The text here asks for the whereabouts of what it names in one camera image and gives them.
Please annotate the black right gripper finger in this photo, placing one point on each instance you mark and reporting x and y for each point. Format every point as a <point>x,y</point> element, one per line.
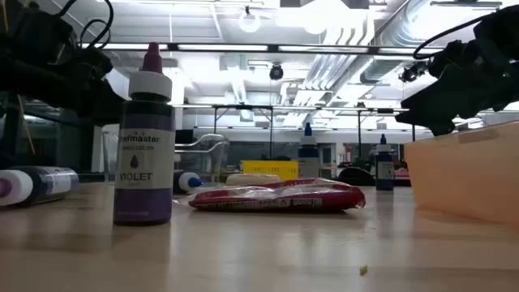
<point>444,127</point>
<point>434,105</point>

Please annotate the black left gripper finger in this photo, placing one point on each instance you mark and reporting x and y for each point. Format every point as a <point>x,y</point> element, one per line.
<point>103,103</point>

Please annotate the violet food colour bottle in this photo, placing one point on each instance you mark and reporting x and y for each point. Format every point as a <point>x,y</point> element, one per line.
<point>48,182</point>
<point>144,162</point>

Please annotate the blue food colour bottle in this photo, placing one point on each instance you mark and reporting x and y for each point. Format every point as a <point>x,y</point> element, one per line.
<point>187,181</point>
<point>308,158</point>
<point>384,170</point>

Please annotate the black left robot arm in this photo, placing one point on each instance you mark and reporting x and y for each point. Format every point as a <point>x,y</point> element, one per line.
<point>32,48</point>

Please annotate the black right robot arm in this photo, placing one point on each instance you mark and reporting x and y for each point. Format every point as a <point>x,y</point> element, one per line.
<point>498,32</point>

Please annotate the orange plastic bin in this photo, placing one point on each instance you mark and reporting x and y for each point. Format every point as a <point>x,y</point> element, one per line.
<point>466,174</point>

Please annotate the clear plastic bin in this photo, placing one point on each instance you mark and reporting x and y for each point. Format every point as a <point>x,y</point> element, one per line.
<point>202,158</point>

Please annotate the small yellow crumb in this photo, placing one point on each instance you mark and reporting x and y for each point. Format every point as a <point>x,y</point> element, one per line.
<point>363,270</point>

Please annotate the black overhead rig bar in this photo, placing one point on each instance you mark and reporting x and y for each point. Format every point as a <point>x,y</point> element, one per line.
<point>275,48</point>

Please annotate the yellow plastic basket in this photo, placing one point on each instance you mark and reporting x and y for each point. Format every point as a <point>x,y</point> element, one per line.
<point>271,168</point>

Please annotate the red wafer package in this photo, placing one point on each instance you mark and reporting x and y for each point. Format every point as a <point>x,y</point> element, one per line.
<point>280,198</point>

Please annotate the black ceiling camera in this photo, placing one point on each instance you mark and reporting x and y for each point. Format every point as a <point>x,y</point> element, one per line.
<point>409,74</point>
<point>276,72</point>

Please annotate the silver ventilation duct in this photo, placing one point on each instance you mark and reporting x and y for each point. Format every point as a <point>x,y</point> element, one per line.
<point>405,24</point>

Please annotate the black background workstation frame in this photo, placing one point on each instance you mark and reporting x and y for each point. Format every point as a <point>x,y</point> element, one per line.
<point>271,121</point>

